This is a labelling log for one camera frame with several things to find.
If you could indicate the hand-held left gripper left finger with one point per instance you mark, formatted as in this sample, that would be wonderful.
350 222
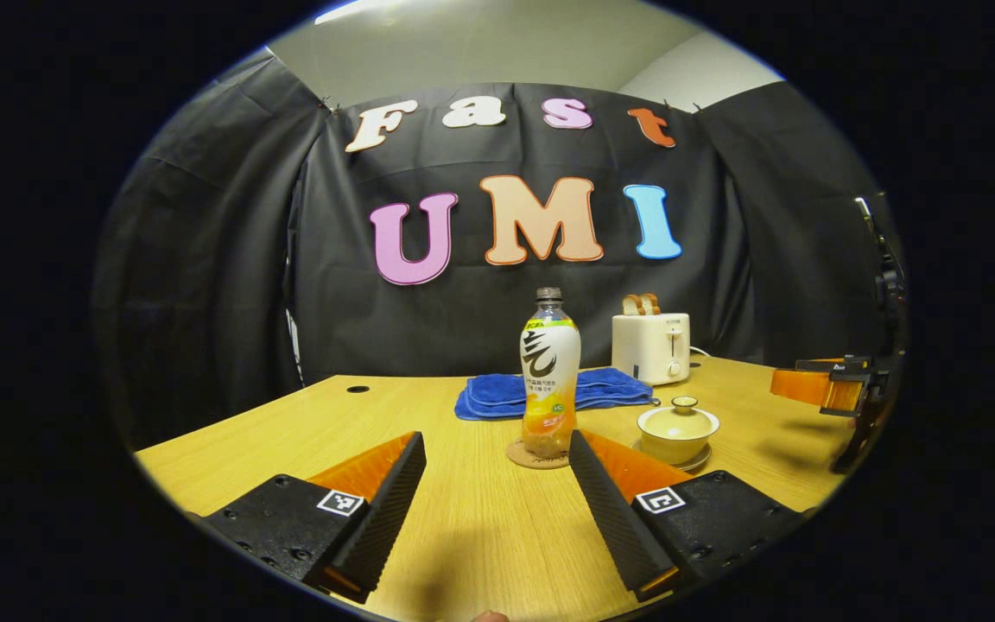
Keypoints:
389 505

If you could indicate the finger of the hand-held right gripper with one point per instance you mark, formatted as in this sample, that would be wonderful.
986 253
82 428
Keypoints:
834 364
808 387

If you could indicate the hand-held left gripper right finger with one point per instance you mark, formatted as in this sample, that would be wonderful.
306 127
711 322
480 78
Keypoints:
605 510

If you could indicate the round cork coaster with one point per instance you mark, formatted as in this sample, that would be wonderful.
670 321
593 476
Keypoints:
519 456

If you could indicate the cream teacup lid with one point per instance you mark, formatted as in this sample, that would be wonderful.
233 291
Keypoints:
679 423

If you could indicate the clear water bottle white label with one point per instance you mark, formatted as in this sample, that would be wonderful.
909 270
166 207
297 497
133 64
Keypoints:
549 371

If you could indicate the cream saucer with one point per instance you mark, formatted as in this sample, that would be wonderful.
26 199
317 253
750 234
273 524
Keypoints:
696 462

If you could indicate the blue folded towel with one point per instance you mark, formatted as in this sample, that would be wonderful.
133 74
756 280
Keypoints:
497 393

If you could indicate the white toaster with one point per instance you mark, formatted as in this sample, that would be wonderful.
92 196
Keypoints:
649 345

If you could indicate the brown toast slice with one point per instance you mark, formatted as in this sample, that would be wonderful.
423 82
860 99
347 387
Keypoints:
631 305
651 303

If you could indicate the black backdrop cloth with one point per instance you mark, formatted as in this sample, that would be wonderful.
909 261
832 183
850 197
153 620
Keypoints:
204 259

